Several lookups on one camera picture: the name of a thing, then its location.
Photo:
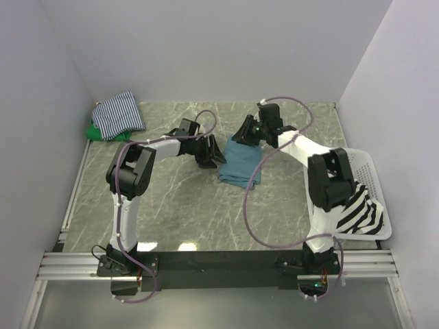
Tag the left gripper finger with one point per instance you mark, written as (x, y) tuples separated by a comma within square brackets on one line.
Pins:
[(213, 150), (206, 163)]

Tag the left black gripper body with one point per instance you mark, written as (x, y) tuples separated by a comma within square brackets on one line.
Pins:
[(199, 149)]

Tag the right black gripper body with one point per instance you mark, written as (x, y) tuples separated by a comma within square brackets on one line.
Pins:
[(254, 131)]

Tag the teal blue tank top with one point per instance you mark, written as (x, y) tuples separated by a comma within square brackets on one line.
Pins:
[(241, 161)]

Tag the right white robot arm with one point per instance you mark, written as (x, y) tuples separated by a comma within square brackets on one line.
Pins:
[(329, 178)]

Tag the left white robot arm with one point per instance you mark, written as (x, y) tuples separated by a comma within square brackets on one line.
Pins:
[(129, 176)]

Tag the blue white striped folded top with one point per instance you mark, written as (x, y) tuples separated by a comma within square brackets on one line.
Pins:
[(116, 116)]

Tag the white plastic laundry basket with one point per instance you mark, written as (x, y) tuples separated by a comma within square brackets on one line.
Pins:
[(364, 171)]

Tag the black base crossbar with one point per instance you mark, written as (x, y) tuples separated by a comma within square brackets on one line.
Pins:
[(225, 269)]

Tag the black white striped top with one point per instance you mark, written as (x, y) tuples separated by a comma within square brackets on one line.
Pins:
[(362, 215)]

